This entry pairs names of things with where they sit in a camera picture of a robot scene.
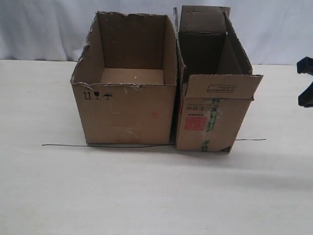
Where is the narrow cardboard box red print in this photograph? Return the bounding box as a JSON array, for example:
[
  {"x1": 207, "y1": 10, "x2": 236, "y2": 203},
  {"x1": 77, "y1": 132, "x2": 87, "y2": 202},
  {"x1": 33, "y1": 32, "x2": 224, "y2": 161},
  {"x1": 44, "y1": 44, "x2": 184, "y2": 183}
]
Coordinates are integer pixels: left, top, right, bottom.
[{"x1": 175, "y1": 5, "x2": 263, "y2": 152}]

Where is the thin black line on table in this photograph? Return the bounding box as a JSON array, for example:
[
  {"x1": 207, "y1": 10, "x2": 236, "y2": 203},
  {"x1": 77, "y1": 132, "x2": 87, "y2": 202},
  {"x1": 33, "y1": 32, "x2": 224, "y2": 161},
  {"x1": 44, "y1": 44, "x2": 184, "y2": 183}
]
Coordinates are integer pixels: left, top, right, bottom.
[{"x1": 42, "y1": 138, "x2": 267, "y2": 148}]

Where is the large open cardboard box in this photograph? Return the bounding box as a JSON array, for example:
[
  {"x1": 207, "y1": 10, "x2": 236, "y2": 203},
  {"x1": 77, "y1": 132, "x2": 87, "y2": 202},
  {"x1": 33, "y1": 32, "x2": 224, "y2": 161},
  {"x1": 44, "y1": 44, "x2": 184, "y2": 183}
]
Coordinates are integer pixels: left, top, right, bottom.
[{"x1": 70, "y1": 11, "x2": 178, "y2": 145}]

